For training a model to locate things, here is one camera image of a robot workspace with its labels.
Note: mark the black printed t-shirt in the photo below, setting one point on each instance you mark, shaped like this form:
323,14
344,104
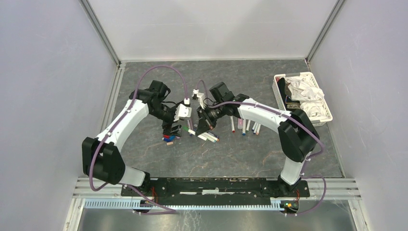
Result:
288,102

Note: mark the white marker orange tip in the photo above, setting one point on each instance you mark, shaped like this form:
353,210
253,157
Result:
212,136

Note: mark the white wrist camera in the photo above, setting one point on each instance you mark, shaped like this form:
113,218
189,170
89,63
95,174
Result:
200,97
183,110

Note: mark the white crumpled cloth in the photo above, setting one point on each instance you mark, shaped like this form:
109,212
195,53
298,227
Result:
311,97

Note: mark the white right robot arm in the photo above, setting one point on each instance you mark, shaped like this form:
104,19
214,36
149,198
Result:
297,134

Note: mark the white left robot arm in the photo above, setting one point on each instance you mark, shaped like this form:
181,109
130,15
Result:
101,157

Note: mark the white acrylic marker peach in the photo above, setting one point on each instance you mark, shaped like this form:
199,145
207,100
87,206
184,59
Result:
258,129

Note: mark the white marker red tip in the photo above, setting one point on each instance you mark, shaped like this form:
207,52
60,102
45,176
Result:
232,124

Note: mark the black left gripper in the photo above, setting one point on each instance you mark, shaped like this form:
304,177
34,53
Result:
167,126

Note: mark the white marker green cap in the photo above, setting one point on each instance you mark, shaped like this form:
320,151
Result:
193,133

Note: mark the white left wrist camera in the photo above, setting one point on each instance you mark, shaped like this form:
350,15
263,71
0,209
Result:
183,110

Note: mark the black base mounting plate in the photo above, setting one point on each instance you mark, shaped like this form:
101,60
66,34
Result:
222,191

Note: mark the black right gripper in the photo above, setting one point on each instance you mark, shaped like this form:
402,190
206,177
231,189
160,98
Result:
205,123

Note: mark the white perforated plastic basket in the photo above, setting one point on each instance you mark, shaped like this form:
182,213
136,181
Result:
316,121

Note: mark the white marker dark green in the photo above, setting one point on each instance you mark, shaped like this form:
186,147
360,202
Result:
247,127

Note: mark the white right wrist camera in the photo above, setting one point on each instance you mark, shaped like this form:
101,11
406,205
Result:
200,97

